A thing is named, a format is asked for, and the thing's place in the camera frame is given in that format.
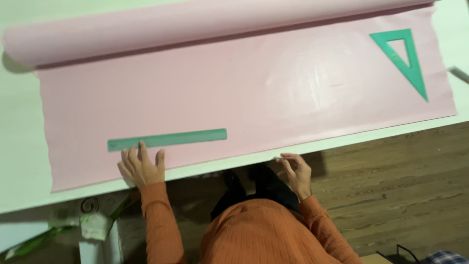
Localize person's right hand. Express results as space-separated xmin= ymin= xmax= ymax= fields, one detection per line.
xmin=276 ymin=153 xmax=312 ymax=202

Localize person's left hand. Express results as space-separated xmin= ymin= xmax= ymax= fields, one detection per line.
xmin=117 ymin=140 xmax=166 ymax=190

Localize person's dark trousers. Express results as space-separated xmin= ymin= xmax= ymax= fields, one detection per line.
xmin=210 ymin=164 xmax=302 ymax=221

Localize person's orange sweater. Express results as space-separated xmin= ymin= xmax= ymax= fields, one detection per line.
xmin=140 ymin=181 xmax=364 ymax=264

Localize pink paper roll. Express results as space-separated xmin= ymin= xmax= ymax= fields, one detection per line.
xmin=2 ymin=0 xmax=458 ymax=193

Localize green plastic ruler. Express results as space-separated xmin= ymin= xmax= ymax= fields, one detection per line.
xmin=107 ymin=128 xmax=228 ymax=153

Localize green triangle set square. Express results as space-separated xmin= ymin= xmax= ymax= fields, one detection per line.
xmin=369 ymin=29 xmax=429 ymax=103

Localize blue plaid cloth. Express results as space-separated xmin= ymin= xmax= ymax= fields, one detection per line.
xmin=421 ymin=250 xmax=469 ymax=264

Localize grey pen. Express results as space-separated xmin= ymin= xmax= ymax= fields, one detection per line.
xmin=448 ymin=66 xmax=469 ymax=85

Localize white and green plastic bag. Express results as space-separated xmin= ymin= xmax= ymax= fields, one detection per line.
xmin=4 ymin=189 xmax=141 ymax=260

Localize black wire stand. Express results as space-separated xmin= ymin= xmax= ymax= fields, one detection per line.
xmin=375 ymin=244 xmax=422 ymax=264

